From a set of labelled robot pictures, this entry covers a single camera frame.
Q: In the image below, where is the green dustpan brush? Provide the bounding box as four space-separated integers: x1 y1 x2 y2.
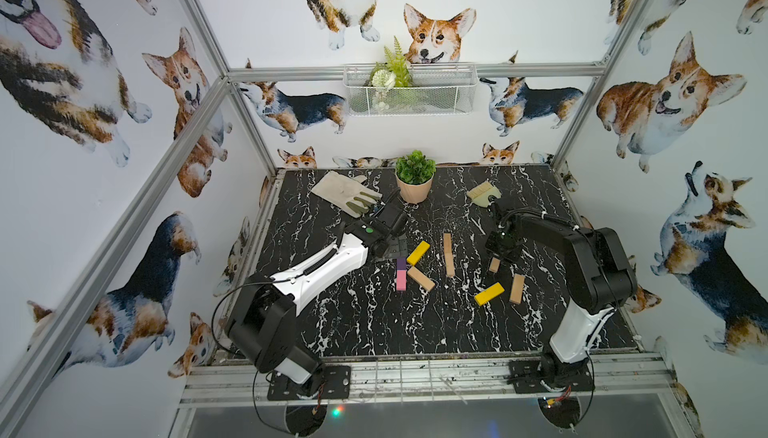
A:
467 181 501 208

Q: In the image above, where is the beige work glove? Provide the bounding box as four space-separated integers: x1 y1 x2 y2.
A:
311 171 382 218

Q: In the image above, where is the white wire basket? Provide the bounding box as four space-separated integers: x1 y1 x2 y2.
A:
343 65 479 116

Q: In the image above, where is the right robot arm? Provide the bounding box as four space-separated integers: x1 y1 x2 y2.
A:
485 197 637 388

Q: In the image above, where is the wooden block bottom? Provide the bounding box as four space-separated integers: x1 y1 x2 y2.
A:
445 254 456 278

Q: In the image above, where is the fern with white flower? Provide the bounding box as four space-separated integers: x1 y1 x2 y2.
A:
366 38 413 113

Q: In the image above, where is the slanted yellow block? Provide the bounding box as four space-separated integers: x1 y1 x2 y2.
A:
474 283 505 307

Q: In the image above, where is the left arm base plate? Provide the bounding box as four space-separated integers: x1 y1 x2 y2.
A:
267 365 352 401

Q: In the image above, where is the potted green plant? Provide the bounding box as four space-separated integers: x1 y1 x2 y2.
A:
395 150 437 204

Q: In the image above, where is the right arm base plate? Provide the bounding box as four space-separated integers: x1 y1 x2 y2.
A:
507 356 594 394

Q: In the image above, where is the wooden block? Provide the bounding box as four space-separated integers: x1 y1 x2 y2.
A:
443 233 453 257
445 254 456 278
509 274 525 305
407 267 435 292
488 257 501 274

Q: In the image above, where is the aluminium front rail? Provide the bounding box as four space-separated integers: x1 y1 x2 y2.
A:
179 353 674 409

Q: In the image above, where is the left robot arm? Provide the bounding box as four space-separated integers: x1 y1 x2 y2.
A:
223 191 407 396

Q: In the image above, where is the pink block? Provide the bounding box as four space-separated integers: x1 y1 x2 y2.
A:
395 269 407 292

